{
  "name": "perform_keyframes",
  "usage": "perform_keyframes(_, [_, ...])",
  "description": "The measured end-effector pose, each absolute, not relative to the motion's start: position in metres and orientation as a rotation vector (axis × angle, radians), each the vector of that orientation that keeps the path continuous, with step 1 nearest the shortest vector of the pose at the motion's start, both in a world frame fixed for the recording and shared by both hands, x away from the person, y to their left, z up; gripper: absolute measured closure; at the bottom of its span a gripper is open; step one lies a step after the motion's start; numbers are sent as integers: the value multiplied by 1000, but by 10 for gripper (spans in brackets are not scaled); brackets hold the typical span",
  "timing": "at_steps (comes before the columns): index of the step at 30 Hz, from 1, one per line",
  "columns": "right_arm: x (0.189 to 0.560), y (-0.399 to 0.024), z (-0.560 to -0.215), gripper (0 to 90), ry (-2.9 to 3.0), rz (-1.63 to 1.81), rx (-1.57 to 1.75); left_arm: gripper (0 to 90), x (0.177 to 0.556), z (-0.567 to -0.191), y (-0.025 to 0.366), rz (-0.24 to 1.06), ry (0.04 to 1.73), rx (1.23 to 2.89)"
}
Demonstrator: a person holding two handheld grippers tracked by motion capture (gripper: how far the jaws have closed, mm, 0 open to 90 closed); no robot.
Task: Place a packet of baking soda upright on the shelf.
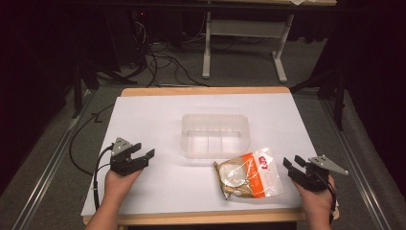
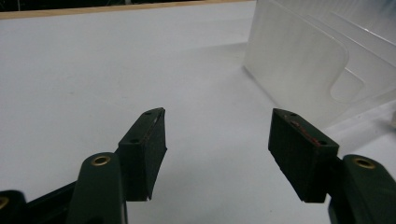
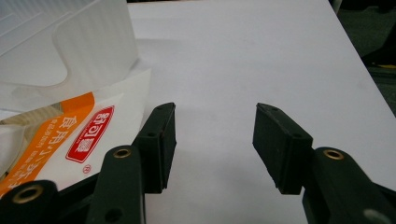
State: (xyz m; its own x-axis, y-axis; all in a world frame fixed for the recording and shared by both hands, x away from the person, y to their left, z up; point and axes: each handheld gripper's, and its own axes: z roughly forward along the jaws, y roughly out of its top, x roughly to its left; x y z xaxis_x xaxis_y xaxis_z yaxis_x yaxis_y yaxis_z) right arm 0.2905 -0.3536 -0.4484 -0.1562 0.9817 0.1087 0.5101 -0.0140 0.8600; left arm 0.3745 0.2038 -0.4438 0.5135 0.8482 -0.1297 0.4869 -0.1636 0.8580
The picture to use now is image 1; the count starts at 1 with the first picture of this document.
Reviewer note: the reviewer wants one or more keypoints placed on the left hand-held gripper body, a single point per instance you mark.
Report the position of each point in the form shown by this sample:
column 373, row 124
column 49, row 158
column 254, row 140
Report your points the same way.
column 123, row 161

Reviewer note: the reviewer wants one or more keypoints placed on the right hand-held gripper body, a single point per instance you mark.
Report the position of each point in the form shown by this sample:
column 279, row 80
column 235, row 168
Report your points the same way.
column 314, row 174

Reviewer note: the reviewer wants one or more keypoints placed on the clear bag of bread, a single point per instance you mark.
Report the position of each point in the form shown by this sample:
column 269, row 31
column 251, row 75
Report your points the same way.
column 247, row 175

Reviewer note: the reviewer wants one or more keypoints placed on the clear plastic container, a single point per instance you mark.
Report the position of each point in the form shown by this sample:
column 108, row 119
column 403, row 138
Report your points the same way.
column 215, row 135

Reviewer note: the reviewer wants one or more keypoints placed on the person's left hand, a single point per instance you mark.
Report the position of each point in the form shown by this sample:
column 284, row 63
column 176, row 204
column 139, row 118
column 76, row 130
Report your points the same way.
column 119, row 185

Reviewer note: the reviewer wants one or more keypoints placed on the person's right hand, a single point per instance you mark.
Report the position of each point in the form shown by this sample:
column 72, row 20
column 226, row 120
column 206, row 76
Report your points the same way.
column 316, row 201

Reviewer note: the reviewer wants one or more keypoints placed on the white sheet table cover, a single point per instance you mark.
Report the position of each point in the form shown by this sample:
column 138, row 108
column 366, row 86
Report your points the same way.
column 166, row 179

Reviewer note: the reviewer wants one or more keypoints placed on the black metal stand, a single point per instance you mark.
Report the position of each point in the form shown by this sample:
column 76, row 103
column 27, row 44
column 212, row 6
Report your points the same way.
column 333, row 86
column 81, row 76

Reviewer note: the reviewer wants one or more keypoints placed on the black computer tower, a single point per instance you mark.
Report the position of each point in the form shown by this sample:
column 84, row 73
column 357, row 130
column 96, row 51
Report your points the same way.
column 132, row 35

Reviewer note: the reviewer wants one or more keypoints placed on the metal floor rail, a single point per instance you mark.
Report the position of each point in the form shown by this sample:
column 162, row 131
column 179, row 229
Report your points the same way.
column 48, row 163
column 354, row 159

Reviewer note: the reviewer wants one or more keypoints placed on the white metal desk frame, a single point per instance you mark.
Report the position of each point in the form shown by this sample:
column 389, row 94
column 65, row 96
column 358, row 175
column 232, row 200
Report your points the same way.
column 244, row 30

